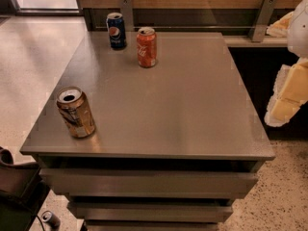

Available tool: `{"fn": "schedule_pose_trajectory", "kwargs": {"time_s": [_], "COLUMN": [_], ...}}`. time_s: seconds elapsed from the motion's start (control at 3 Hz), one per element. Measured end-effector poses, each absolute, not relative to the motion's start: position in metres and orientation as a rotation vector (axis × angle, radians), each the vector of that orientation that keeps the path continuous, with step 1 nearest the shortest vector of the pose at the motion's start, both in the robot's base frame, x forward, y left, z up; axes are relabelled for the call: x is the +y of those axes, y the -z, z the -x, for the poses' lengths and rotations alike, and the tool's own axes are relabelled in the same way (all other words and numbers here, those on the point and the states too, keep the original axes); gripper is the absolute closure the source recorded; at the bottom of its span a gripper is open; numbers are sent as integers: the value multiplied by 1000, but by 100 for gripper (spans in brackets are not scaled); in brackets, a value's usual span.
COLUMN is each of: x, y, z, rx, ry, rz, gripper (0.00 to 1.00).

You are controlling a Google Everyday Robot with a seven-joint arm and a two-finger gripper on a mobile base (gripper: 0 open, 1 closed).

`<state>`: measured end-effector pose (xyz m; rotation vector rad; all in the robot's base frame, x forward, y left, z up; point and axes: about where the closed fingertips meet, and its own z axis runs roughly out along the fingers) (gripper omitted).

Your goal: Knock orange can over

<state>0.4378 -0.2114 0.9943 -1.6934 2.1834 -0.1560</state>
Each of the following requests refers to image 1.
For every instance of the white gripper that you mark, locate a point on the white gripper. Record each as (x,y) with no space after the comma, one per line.
(298,29)

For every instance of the orange-gold soda can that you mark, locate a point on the orange-gold soda can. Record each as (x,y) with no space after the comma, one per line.
(74,108)

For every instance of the red Coca-Cola can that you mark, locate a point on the red Coca-Cola can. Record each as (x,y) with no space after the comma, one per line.
(146,46)

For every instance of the blue Pepsi can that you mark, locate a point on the blue Pepsi can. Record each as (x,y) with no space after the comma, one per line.
(116,30)

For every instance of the can on floor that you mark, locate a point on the can on floor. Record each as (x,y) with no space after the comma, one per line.
(51,220)

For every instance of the grey drawer cabinet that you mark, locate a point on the grey drawer cabinet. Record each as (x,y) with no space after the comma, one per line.
(174,145)

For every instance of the dark chair at left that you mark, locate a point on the dark chair at left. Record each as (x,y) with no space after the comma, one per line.
(22,193)

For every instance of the right metal wall bracket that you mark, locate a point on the right metal wall bracket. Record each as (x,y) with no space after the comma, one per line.
(258,30)

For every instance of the metal wall bracket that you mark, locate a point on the metal wall bracket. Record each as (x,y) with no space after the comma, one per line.
(258,30)
(126,9)

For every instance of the left metal wall bracket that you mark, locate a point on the left metal wall bracket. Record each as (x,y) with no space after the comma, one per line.
(126,9)

